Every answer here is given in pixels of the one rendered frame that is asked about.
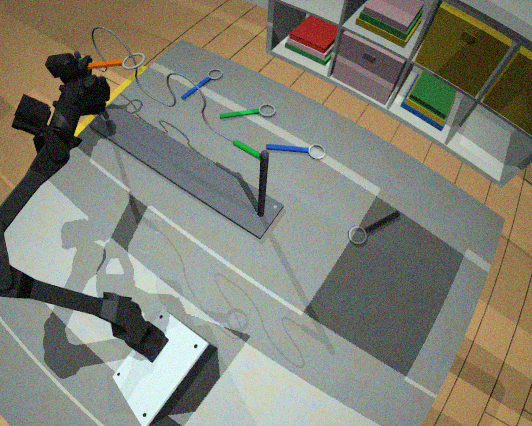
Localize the grey loop with orange handle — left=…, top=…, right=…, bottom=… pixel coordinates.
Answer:
left=87, top=52, right=146, bottom=70

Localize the blue wand with grey loop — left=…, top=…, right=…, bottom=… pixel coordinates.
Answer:
left=181, top=68, right=222, bottom=100
left=267, top=144, right=325, bottom=159

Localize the green handle with white loop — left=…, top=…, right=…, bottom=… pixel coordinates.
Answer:
left=220, top=104, right=276, bottom=119

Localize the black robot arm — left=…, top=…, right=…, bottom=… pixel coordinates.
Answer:
left=0, top=74, right=169, bottom=363

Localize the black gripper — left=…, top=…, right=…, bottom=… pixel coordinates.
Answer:
left=45, top=53, right=106, bottom=116

